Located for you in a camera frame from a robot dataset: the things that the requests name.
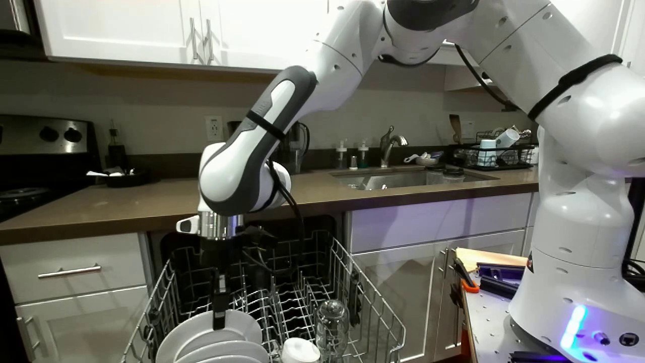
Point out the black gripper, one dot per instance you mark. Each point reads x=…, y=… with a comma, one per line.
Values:
x=221, y=242

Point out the black bottle on counter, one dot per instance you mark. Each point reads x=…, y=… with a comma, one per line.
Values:
x=115, y=151

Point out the black stove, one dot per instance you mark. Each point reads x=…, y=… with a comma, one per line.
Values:
x=43, y=159

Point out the black dish drying rack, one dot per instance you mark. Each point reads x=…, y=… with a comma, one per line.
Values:
x=504, y=149

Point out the white round plate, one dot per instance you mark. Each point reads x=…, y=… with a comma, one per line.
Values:
x=238, y=325

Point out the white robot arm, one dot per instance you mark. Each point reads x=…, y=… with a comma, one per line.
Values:
x=588, y=110

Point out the white upper cabinets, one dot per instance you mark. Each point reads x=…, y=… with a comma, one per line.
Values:
x=256, y=34

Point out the black orange clamp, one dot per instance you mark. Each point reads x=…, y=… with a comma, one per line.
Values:
x=469, y=283

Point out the clear glass in rack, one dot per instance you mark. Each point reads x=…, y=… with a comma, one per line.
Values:
x=332, y=327

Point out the wire dishwasher rack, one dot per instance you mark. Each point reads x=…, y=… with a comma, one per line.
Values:
x=280, y=286

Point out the white lower cabinet drawers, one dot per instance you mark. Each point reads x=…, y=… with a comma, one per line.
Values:
x=77, y=299

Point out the chrome sink faucet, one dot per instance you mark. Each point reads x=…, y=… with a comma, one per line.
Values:
x=388, y=142

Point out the white cup in rack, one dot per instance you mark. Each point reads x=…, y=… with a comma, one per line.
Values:
x=297, y=349

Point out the steel kitchen sink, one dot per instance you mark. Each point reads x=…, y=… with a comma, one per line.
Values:
x=403, y=178

